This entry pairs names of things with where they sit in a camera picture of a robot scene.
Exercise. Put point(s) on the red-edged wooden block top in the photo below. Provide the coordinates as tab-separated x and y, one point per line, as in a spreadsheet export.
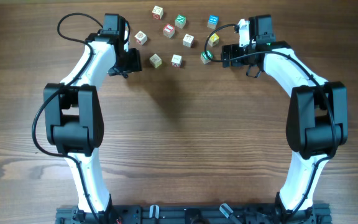
157	12

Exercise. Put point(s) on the green z block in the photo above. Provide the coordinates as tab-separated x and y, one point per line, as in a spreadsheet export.
180	21
206	56

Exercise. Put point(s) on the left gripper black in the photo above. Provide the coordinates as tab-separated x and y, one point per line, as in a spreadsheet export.
135	65

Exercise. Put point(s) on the wooden block airplane drawing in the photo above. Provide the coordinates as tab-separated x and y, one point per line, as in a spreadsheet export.
188	40

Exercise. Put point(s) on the wooden block red drawing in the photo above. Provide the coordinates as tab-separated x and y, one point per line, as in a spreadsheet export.
141	38

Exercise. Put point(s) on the blue block right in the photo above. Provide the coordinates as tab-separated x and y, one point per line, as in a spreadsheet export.
212	21

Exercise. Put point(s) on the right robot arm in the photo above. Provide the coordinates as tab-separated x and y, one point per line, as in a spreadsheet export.
317	115

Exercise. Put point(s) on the wooden block yellow side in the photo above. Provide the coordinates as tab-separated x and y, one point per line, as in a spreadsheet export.
155	61

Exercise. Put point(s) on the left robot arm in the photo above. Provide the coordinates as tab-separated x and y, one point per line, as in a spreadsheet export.
74	122

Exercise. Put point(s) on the yellow block right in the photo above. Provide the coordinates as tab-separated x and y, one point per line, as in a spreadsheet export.
213	40

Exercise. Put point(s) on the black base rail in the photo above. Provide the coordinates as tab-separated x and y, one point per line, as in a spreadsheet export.
251	213

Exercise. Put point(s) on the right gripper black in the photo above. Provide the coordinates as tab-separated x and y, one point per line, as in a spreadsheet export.
234	49

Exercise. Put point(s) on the red I block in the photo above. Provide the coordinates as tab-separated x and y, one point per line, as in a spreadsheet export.
169	31

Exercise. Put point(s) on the wooden block red triangle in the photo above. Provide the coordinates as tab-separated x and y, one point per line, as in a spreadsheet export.
176	60

